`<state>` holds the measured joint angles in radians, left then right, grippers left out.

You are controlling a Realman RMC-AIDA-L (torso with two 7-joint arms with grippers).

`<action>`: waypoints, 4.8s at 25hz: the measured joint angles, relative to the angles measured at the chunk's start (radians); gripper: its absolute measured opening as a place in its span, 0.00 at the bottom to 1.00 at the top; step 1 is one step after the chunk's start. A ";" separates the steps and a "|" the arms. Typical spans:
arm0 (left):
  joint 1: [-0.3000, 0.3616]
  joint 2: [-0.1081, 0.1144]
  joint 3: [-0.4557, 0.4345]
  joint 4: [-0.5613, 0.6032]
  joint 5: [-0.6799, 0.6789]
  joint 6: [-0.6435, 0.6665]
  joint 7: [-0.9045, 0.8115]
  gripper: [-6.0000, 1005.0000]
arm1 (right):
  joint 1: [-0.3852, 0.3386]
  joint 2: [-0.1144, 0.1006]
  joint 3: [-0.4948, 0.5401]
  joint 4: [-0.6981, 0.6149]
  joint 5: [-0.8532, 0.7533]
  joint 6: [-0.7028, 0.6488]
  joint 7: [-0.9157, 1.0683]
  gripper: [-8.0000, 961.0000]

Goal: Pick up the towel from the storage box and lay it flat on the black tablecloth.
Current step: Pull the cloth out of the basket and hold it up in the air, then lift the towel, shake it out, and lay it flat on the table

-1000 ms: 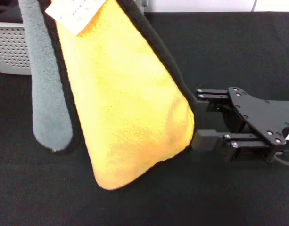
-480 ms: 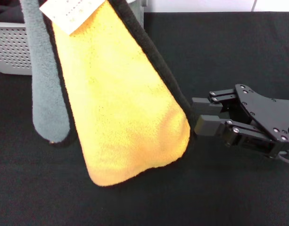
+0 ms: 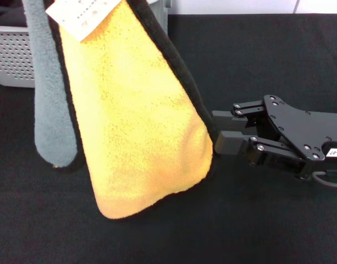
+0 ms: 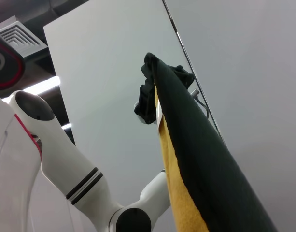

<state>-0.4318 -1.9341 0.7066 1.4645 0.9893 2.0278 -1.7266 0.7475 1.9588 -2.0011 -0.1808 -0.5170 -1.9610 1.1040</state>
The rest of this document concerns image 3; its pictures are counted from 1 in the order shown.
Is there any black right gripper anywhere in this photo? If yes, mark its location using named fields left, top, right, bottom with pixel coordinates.
left=212, top=95, right=337, bottom=180

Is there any yellow towel with black trim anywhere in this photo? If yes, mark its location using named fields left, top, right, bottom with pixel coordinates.
left=21, top=0, right=219, bottom=221

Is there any black tablecloth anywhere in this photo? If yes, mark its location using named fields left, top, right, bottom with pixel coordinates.
left=0, top=13, right=337, bottom=264

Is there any grey perforated plastic storage box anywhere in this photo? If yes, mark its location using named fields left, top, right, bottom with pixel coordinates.
left=0, top=0, right=169, bottom=89

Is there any grey cable with metal plug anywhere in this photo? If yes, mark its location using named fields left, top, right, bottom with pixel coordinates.
left=312, top=170, right=337, bottom=189

